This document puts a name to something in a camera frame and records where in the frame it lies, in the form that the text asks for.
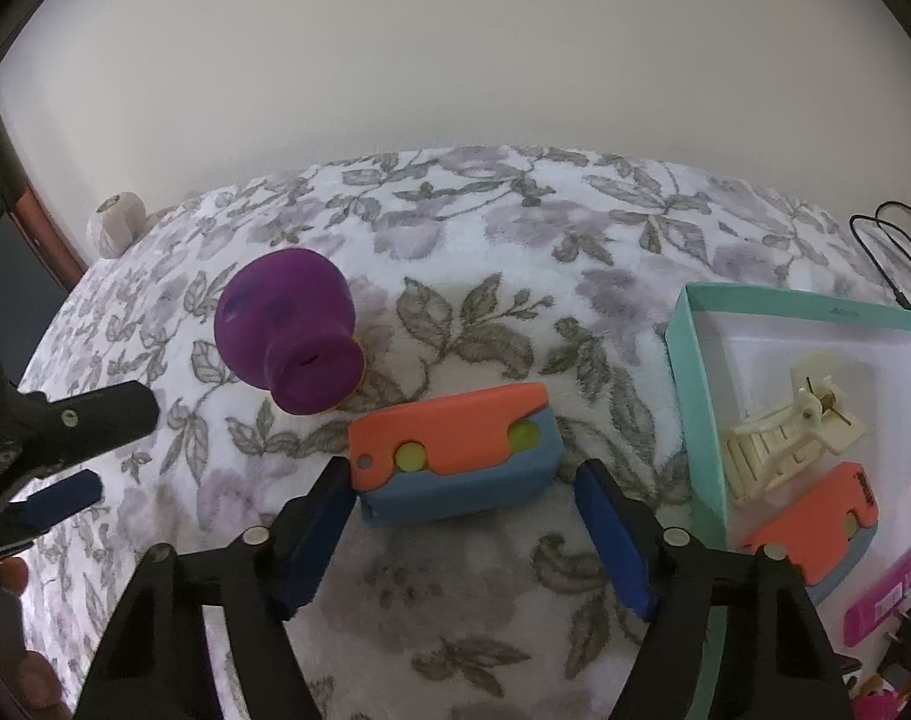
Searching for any magenta flat case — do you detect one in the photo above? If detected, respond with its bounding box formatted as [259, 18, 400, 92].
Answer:
[844, 544, 911, 646]

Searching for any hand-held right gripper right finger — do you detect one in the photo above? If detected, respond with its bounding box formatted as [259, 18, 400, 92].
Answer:
[574, 457, 863, 720]

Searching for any floral blanket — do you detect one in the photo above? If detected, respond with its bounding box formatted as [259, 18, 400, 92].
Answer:
[16, 142, 911, 720]

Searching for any purple rubber toy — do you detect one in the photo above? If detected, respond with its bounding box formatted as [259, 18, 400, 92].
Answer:
[214, 247, 367, 416]

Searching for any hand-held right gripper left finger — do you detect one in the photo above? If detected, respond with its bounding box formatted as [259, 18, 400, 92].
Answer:
[73, 456, 361, 720]

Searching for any orange and blue toy block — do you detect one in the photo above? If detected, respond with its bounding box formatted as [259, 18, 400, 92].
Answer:
[741, 461, 880, 607]
[348, 382, 563, 526]

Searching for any cream hair claw clip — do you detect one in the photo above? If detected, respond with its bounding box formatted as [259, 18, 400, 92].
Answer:
[726, 369, 871, 502]

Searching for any dark wooden frame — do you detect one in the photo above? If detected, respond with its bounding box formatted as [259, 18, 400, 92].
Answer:
[0, 75, 89, 383]

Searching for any black cable with loose plug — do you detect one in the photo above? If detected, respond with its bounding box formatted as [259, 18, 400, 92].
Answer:
[849, 201, 911, 310]

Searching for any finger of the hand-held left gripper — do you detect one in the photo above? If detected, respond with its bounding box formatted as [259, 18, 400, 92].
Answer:
[0, 468, 104, 553]
[9, 381, 161, 478]

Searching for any white thread roll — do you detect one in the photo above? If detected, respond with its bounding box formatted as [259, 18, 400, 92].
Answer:
[88, 193, 148, 260]

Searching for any white box with teal rim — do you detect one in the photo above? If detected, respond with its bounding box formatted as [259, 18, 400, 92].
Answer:
[664, 283, 911, 720]

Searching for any person's left hand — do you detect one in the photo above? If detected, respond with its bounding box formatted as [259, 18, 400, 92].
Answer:
[0, 556, 77, 720]

